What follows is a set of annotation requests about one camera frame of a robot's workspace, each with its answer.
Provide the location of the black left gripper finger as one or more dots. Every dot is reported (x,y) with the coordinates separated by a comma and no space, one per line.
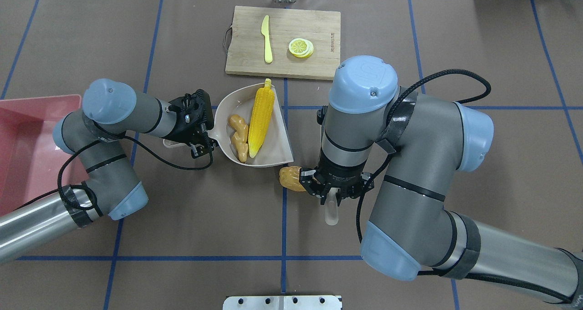
(202,145)

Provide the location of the wooden cutting board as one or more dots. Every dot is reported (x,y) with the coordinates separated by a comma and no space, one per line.
(245,54)

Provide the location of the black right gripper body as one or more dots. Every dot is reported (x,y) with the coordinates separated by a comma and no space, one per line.
(337,174)

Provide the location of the lemon slices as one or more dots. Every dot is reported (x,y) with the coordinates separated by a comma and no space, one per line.
(301,48)

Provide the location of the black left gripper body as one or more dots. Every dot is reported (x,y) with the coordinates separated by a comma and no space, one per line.
(183,133)

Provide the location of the pink plastic bin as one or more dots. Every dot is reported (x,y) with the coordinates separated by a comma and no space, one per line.
(29,158)

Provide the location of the beige plastic dustpan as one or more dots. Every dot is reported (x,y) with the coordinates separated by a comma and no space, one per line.
(276,149)

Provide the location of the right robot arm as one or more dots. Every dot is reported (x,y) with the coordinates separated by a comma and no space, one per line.
(372,126)

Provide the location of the brown paper table mat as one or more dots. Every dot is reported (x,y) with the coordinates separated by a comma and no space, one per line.
(232,230)

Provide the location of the yellow toy corn cob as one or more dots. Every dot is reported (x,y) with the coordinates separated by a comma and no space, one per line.
(260,117)

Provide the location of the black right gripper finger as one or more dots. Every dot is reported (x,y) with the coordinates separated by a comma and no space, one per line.
(307,180)
(357,188)

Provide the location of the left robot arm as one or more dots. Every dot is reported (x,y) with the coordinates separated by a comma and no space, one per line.
(98,178)

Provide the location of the metal mounting plate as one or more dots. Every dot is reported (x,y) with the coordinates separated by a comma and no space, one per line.
(284,302)

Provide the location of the brown toy potato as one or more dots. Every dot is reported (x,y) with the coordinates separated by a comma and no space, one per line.
(289,178)

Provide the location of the yellow plastic knife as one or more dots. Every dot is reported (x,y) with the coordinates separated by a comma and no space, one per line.
(265,31)

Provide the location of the toy ginger root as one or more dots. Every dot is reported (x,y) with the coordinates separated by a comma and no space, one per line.
(239,139)

